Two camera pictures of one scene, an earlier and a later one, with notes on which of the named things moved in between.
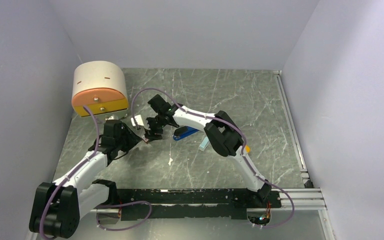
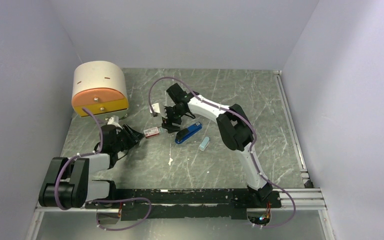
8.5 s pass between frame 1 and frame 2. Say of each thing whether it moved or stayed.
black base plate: stayed
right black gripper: moved
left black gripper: stayed
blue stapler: stayed
